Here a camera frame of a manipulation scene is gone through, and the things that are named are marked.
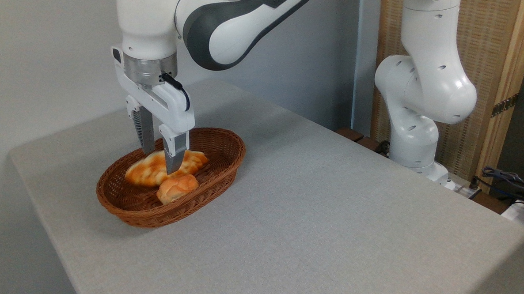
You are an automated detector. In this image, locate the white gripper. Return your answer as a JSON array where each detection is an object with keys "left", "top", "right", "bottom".
[{"left": 105, "top": 45, "right": 199, "bottom": 177}]

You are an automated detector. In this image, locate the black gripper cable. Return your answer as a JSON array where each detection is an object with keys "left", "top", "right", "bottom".
[{"left": 159, "top": 73, "right": 193, "bottom": 113}]

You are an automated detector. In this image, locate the small round bread roll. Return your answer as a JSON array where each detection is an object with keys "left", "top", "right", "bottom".
[{"left": 156, "top": 172, "right": 200, "bottom": 207}]

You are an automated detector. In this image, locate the dark wooden ledge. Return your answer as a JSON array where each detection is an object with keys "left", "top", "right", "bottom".
[{"left": 334, "top": 126, "right": 392, "bottom": 156}]

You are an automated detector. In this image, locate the long braided bread loaf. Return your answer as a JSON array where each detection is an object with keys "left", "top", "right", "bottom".
[{"left": 125, "top": 147, "right": 209, "bottom": 190}]

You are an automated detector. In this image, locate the bundle of dark cables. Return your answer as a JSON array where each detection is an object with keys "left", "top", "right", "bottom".
[{"left": 480, "top": 166, "right": 524, "bottom": 208}]

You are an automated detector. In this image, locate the brown wicker oval basket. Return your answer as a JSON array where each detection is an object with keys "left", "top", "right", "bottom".
[{"left": 95, "top": 123, "right": 247, "bottom": 233}]

